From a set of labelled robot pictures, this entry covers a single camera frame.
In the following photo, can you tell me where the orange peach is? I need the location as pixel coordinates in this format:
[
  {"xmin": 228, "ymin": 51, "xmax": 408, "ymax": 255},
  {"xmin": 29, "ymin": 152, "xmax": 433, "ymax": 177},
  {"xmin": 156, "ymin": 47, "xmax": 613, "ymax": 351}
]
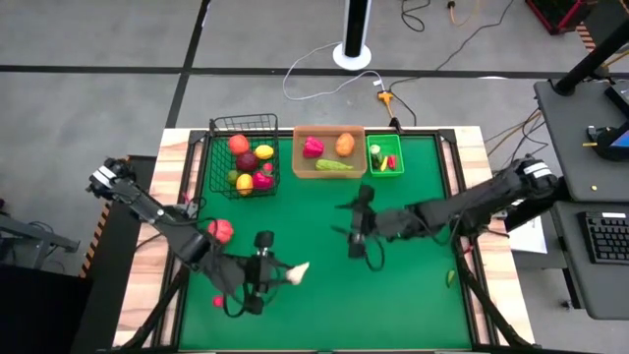
[{"xmin": 334, "ymin": 132, "xmax": 356, "ymax": 158}]

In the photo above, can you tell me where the orange floor cable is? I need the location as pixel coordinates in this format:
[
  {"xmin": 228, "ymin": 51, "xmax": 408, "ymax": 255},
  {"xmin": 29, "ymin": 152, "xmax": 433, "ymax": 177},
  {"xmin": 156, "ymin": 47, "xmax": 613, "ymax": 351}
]
[{"xmin": 445, "ymin": 0, "xmax": 481, "ymax": 27}]

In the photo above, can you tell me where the green felt table mat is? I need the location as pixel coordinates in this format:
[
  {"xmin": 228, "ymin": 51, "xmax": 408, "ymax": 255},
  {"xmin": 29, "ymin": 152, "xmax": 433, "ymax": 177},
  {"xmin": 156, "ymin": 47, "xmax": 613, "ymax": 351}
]
[{"xmin": 179, "ymin": 135, "xmax": 474, "ymax": 351}]

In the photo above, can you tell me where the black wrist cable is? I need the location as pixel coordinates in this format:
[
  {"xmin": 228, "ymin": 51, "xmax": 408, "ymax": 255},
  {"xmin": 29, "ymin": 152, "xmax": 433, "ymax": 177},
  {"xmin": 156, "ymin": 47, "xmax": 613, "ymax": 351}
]
[
  {"xmin": 222, "ymin": 288, "xmax": 277, "ymax": 319},
  {"xmin": 362, "ymin": 235, "xmax": 388, "ymax": 273}
]

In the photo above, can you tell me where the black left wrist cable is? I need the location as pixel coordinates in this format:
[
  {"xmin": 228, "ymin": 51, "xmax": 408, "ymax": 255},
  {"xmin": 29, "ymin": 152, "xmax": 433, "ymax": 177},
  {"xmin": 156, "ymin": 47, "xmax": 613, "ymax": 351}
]
[{"xmin": 222, "ymin": 288, "xmax": 277, "ymax": 319}]

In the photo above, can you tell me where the white garlic bulb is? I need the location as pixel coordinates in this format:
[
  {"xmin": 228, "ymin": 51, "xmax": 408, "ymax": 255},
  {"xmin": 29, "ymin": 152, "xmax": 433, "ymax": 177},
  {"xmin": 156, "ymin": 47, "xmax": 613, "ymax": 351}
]
[{"xmin": 287, "ymin": 262, "xmax": 311, "ymax": 286}]

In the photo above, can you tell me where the dark floor box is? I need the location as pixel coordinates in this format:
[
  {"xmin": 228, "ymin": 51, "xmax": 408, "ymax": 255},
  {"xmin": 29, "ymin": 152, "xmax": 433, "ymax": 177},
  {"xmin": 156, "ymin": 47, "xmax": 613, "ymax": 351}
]
[{"xmin": 0, "ymin": 265, "xmax": 94, "ymax": 354}]

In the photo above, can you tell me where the black looped floor cable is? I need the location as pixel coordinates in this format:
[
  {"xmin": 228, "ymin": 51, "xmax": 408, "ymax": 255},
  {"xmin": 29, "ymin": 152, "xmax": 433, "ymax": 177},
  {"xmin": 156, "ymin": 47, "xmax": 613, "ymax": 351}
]
[{"xmin": 400, "ymin": 0, "xmax": 433, "ymax": 33}]

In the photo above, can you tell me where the black laptop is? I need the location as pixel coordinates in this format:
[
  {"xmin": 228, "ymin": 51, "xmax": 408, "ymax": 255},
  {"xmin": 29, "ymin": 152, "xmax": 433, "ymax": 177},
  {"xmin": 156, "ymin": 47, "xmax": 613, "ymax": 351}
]
[{"xmin": 604, "ymin": 81, "xmax": 629, "ymax": 118}]

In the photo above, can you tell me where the black upright pole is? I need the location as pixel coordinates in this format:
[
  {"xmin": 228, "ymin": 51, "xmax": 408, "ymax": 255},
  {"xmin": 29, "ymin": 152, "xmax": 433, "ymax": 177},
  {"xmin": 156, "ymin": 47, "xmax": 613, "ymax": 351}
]
[{"xmin": 553, "ymin": 17, "xmax": 629, "ymax": 97}]

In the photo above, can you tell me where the white paper sheet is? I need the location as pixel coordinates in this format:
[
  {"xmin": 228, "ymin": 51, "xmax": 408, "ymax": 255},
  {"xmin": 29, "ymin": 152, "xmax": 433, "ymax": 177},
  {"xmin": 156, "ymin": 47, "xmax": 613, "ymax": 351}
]
[{"xmin": 508, "ymin": 215, "xmax": 548, "ymax": 255}]

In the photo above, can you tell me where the red fruit with green calyx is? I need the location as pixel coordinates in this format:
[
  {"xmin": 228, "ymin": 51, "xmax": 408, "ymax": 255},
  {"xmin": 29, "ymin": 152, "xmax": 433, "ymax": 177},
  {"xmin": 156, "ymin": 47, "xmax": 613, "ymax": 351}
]
[{"xmin": 252, "ymin": 170, "xmax": 275, "ymax": 192}]

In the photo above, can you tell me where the black keyboard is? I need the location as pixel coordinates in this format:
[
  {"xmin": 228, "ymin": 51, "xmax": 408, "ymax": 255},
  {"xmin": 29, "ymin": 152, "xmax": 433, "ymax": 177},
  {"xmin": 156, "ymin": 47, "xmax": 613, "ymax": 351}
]
[{"xmin": 579, "ymin": 210, "xmax": 629, "ymax": 266}]

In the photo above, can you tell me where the black wire basket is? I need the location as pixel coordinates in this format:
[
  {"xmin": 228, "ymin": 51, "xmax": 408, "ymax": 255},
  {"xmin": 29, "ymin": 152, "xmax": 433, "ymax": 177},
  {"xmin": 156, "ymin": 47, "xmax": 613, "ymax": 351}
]
[{"xmin": 208, "ymin": 114, "xmax": 281, "ymax": 200}]

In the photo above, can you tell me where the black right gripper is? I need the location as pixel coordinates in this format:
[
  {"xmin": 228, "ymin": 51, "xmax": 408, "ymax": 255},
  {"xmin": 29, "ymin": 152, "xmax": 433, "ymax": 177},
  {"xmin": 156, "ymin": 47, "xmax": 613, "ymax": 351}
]
[{"xmin": 329, "ymin": 184, "xmax": 395, "ymax": 261}]

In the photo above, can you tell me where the orange-red peach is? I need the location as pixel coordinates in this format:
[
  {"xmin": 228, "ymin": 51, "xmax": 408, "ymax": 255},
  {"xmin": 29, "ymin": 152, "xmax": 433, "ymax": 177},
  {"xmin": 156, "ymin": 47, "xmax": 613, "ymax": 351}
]
[{"xmin": 228, "ymin": 134, "xmax": 251, "ymax": 156}]

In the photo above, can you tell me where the orange translucent plastic bin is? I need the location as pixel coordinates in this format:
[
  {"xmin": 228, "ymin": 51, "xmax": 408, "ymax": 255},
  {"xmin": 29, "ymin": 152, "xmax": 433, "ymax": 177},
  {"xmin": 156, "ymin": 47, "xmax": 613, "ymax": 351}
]
[{"xmin": 292, "ymin": 125, "xmax": 369, "ymax": 179}]

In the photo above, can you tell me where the black desk device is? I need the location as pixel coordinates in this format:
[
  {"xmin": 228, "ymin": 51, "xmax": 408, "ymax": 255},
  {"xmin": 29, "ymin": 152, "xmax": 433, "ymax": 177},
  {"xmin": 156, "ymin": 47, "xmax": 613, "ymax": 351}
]
[{"xmin": 583, "ymin": 120, "xmax": 629, "ymax": 162}]

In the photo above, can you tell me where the small green plastic basket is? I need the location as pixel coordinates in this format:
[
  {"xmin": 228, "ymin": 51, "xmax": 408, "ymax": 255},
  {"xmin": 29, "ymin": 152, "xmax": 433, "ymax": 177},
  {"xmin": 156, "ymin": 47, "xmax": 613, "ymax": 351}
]
[{"xmin": 367, "ymin": 134, "xmax": 406, "ymax": 178}]

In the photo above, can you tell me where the black aluminium table frame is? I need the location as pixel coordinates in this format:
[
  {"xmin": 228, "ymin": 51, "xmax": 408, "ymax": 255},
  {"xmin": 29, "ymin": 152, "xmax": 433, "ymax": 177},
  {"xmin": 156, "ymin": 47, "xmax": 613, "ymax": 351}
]
[{"xmin": 115, "ymin": 128, "xmax": 535, "ymax": 354}]

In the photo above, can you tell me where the dark red apple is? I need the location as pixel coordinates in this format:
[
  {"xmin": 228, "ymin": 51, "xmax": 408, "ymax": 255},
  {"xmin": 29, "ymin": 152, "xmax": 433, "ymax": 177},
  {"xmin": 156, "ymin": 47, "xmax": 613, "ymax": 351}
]
[{"xmin": 235, "ymin": 150, "xmax": 260, "ymax": 173}]

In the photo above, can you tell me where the yellow power plug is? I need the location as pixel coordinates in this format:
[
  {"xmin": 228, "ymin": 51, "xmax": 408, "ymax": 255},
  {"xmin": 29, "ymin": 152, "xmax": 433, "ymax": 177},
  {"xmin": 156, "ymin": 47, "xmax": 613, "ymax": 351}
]
[{"xmin": 376, "ymin": 89, "xmax": 396, "ymax": 119}]

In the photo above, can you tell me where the white floor cable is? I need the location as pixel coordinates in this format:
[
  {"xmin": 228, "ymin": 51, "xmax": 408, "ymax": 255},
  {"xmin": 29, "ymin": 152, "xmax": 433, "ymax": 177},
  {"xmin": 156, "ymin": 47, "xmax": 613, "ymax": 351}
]
[{"xmin": 282, "ymin": 41, "xmax": 386, "ymax": 102}]

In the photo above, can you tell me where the black diagonal post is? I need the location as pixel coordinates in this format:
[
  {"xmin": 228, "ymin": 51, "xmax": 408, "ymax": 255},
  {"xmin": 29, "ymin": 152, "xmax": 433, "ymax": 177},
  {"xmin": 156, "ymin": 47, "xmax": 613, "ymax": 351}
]
[{"xmin": 504, "ymin": 194, "xmax": 569, "ymax": 233}]

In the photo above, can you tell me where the black and white tower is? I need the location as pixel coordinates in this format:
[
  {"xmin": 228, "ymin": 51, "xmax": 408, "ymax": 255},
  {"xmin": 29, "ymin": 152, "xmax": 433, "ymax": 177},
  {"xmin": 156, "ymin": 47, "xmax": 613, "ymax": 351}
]
[{"xmin": 332, "ymin": 0, "xmax": 373, "ymax": 72}]

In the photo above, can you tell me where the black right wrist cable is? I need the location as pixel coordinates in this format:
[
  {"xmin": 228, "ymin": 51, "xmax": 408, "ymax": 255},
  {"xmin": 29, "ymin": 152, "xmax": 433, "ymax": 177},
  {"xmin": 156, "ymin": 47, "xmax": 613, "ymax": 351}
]
[{"xmin": 362, "ymin": 235, "xmax": 388, "ymax": 273}]

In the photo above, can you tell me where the black post with hazard stripes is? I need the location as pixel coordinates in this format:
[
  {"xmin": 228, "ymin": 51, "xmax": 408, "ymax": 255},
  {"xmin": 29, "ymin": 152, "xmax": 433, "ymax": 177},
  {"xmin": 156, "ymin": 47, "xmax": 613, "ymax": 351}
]
[{"xmin": 71, "ymin": 154, "xmax": 158, "ymax": 354}]

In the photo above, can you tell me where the yellow-orange mango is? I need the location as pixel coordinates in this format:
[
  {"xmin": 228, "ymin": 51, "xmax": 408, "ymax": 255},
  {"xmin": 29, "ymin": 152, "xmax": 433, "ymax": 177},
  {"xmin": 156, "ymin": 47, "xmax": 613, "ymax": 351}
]
[{"xmin": 235, "ymin": 173, "xmax": 255, "ymax": 197}]

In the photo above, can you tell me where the grey metal stand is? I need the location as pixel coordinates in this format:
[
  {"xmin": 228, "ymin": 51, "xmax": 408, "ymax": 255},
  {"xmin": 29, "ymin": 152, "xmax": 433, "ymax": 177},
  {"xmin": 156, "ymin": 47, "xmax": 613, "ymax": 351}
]
[{"xmin": 0, "ymin": 199, "xmax": 83, "ymax": 269}]

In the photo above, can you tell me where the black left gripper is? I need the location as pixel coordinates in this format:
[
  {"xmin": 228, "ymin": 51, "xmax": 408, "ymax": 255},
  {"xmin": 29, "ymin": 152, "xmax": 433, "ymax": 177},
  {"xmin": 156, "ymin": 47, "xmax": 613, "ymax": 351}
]
[{"xmin": 245, "ymin": 231, "xmax": 297, "ymax": 317}]

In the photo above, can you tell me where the green cucumber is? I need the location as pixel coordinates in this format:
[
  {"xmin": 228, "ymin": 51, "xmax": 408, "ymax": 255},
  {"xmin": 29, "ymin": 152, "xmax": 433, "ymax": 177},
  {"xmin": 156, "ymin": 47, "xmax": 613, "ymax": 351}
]
[{"xmin": 314, "ymin": 157, "xmax": 355, "ymax": 172}]

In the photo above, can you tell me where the black cable bundle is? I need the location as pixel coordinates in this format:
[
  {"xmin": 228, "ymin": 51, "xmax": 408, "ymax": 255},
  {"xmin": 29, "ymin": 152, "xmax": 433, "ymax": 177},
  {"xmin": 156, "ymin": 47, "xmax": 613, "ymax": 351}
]
[{"xmin": 484, "ymin": 110, "xmax": 554, "ymax": 191}]

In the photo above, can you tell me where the grey desk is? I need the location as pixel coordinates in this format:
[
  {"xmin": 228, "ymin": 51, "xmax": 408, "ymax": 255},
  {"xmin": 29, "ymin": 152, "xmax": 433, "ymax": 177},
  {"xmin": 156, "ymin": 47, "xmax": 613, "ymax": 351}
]
[{"xmin": 534, "ymin": 78, "xmax": 629, "ymax": 321}]

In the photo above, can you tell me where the long orange cable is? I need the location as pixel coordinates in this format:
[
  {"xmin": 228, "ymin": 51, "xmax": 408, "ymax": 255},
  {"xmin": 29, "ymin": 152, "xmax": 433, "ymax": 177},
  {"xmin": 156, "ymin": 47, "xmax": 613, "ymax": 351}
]
[{"xmin": 486, "ymin": 108, "xmax": 542, "ymax": 158}]

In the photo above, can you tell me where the red and black crate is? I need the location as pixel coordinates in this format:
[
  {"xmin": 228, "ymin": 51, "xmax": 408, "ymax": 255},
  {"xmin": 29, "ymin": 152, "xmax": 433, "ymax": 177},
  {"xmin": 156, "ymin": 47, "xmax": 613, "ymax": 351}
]
[{"xmin": 524, "ymin": 0, "xmax": 599, "ymax": 35}]

